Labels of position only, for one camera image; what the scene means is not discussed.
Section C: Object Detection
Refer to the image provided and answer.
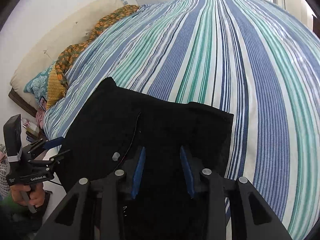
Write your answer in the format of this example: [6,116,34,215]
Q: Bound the black pants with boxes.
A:
[56,78,234,239]

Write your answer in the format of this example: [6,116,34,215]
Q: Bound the green sleeve forearm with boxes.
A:
[1,192,29,219]

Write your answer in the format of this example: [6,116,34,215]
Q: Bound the person's left hand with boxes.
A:
[10,183,46,207]

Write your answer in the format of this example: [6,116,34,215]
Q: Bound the orange floral blanket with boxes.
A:
[46,5,140,109]

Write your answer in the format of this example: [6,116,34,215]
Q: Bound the teal patterned pillow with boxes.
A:
[23,61,56,103]

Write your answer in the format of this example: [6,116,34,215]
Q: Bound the beige headboard cushion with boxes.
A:
[9,0,123,109]

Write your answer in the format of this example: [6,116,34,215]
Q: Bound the striped blue green bedsheet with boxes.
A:
[44,0,319,239]

